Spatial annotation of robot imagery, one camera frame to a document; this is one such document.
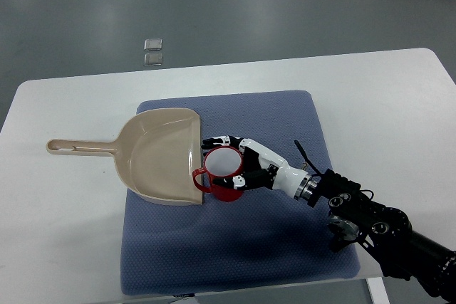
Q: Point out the blue textured mat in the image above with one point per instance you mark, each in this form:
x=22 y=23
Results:
x=263 y=238

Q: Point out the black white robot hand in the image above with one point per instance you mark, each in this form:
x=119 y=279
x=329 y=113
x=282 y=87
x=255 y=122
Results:
x=262 y=167

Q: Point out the beige plastic dustpan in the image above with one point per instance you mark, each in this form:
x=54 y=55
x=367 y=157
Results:
x=154 y=154

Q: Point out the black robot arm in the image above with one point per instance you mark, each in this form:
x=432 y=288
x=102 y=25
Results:
x=385 y=233

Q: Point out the upper grey floor plate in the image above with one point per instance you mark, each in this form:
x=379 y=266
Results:
x=153 y=44

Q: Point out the white table leg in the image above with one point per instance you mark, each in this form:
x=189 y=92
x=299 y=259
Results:
x=377 y=291

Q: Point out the red cup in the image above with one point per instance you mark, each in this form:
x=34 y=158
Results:
x=219 y=162

